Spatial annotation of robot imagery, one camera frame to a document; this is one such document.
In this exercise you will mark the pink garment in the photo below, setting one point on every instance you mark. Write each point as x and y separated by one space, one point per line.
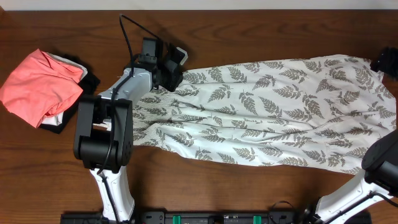
42 88

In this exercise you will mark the white fern print dress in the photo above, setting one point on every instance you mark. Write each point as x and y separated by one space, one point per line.
249 114

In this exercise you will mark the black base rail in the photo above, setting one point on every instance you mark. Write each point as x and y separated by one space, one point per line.
282 216

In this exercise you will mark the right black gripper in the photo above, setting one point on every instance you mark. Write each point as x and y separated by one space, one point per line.
386 60

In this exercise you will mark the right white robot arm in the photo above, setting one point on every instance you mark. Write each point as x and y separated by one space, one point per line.
363 186

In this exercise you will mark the black garment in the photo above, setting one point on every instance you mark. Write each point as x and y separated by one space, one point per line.
88 83

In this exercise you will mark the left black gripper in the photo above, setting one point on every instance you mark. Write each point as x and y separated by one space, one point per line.
175 76

